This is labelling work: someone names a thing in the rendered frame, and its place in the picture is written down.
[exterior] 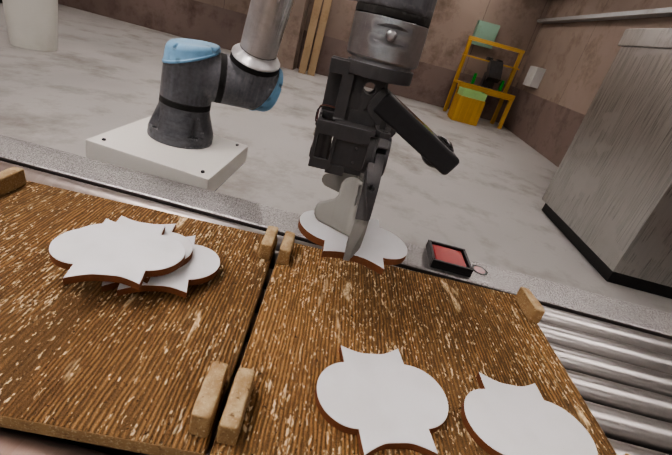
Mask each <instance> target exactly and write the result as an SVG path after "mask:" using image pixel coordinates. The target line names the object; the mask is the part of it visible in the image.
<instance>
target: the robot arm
mask: <svg viewBox="0 0 672 455"><path fill-rule="evenodd" d="M357 2H358V3H357V5H356V10H357V11H355V15H354V19H353V24H352V29H351V33H350V38H349V43H348V47H347V51H348V53H350V54H352V56H351V57H350V56H349V57H348V59H347V58H343V57H339V56H335V55H333V57H331V61H330V66H329V75H328V79H327V84H326V89H325V94H324V99H323V103H322V105H320V106H319V108H318V109H317V112H316V116H315V122H316V123H315V125H316V126H315V130H314V133H313V135H314V139H313V142H312V145H311V148H310V153H309V157H310V159H309V163H308V166H312V167H316V168H320V169H324V170H325V172H326V174H324V175H323V177H322V182H323V184H324V185H325V186H327V187H329V188H331V189H333V190H335V191H337V192H339V194H338V196H337V197H335V198H333V199H329V200H324V201H320V202H319V203H317V205H316V207H315V210H314V215H315V217H316V219H317V220H318V221H319V222H321V223H323V224H325V225H327V226H329V227H331V228H332V229H334V230H336V231H338V232H340V233H342V234H344V235H346V236H347V237H348V240H347V244H346V248H345V253H344V257H343V260H345V261H349V260H350V259H351V258H352V257H353V255H354V254H355V253H356V252H357V251H358V250H359V249H360V247H361V244H362V241H363V238H364V235H365V233H366V229H367V226H368V223H369V220H370V217H371V214H372V210H373V207H374V203H375V200H376V196H377V193H378V189H379V185H380V180H381V177H382V175H383V173H384V170H385V167H386V164H387V160H388V156H389V153H390V149H391V144H392V138H391V137H393V136H394V135H395V133H397V134H398V135H400V136H401V137H402V138H403V139H404V140H405V141H406V142H407V143H408V144H409V145H411V146H412V147H413V148H414V149H415V150H416V151H417V152H418V153H419V154H420V155H421V158H422V160H423V162H424V163H425V164H426V165H428V166H429V167H432V168H435V169H437V170H438V171H439V172H440V173H441V174H443V175H447V174H448V173H449V172H451V171H452V170H453V169H454V168H455V167H456V166H457V165H458V164H459V159H458V157H457V156H456V155H455V153H454V148H453V145H452V143H451V142H450V141H449V140H448V139H447V138H445V137H443V136H439V135H438V136H437V135H436V134H435V133H434V132H433V131H432V130H431V129H430V128H429V127H428V126H427V125H426V124H425V123H424V122H422V121H421V120H420V119H419V118H418V117H417V116H416V115H415V114H414V113H413V112H412V111H411V110H410V109H409V108H408V107H407V106H406V105H405V104H404V103H402V102H401V101H400V100H399V99H398V98H397V97H396V96H395V95H394V94H393V93H392V92H391V91H390V90H389V89H388V85H389V84H394V85H400V86H410V84H411V81H412V77H413V74H414V73H413V72H410V70H411V69H416V68H417V67H418V64H419V60H420V57H421V54H422V50H423V47H424V44H425V40H426V37H427V34H428V30H429V29H428V28H429V26H430V23H431V20H432V17H433V13H434V10H435V7H436V3H437V0H358V1H357ZM293 3H294V0H251V1H250V5H249V10H248V14H247V18H246V22H245V26H244V30H243V34H242V38H241V42H240V43H238V44H235V45H234V46H233V47H232V50H231V54H230V55H229V54H224V53H221V49H220V46H219V45H217V44H214V43H211V42H207V41H202V40H196V39H186V38H175V39H171V40H169V41H168V42H167V43H166V45H165V50H164V56H163V58H162V62H163V64H162V73H161V83H160V92H159V101H158V104H157V106H156V108H155V110H154V112H153V114H152V116H151V118H150V120H149V122H148V128H147V134H148V135H149V136H150V137H151V138H152V139H154V140H155V141H157V142H160V143H162V144H165V145H168V146H172V147H176V148H182V149H204V148H207V147H210V146H211V145H212V142H213V129H212V123H211V117H210V109H211V103H212V102H215V103H220V104H225V105H230V106H235V107H240V108H245V109H249V110H251V111H262V112H265V111H268V110H270V109H271V108H272V107H273V106H274V105H275V103H276V102H277V100H278V98H279V95H280V93H281V86H282V85H283V71H282V69H281V68H280V62H279V60H278V58H277V53H278V50H279V47H280V44H281V41H282V38H283V34H284V31H285V28H286V25H287V22H288V19H289V16H290V12H291V9H292V6H293ZM369 82H371V83H373V84H374V85H375V87H374V89H373V90H371V91H366V90H365V89H364V86H365V84H366V83H369ZM321 107H322V108H321ZM320 108H321V111H320V114H319V109H320ZM318 114H319V117H318ZM332 137H333V140H332ZM331 142H332V143H331ZM355 175H356V176H355Z"/></svg>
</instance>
